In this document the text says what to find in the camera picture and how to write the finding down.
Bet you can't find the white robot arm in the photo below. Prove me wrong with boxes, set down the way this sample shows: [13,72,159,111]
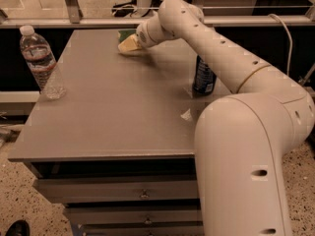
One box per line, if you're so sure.
[118,0,314,236]

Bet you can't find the metal railing frame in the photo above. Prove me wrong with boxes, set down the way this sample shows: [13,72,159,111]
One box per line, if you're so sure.
[0,0,315,29]

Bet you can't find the blue soda can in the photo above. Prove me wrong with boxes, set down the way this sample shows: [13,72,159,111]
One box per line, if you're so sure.
[192,56,217,95]

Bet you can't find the white cable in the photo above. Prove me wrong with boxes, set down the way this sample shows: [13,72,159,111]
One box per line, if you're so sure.
[267,13,294,77]

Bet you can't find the clear plastic water bottle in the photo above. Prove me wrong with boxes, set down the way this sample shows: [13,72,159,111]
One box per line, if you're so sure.
[20,25,66,100]

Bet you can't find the middle grey drawer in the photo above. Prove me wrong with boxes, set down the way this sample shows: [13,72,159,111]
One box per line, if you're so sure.
[64,205,202,225]

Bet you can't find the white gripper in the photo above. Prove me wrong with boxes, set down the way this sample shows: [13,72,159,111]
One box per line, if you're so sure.
[118,17,171,53]

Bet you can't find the top grey drawer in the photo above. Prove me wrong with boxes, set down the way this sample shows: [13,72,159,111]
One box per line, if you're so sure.
[33,175,199,204]

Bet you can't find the green and yellow sponge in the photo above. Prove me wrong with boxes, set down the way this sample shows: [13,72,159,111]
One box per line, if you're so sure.
[118,29,137,43]

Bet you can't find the bottom grey drawer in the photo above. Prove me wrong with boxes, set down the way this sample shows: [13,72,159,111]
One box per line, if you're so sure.
[82,222,204,236]

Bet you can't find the black shoe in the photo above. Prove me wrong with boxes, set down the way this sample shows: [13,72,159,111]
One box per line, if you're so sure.
[5,220,30,236]

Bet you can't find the grey drawer cabinet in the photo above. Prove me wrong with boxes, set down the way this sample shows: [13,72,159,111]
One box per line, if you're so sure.
[8,28,230,236]

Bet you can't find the grey drawer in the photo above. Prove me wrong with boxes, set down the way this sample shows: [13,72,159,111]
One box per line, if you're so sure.
[33,175,199,204]
[82,222,204,236]
[64,205,202,225]

